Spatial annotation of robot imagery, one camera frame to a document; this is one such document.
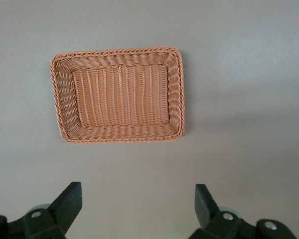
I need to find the brown wicker basket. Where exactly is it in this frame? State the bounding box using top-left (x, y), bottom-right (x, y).
top-left (49, 45), bottom-right (184, 145)

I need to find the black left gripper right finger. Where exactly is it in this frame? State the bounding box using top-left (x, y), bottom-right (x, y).
top-left (188, 184), bottom-right (298, 239)

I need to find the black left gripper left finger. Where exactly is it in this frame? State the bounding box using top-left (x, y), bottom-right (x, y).
top-left (0, 182), bottom-right (83, 239)

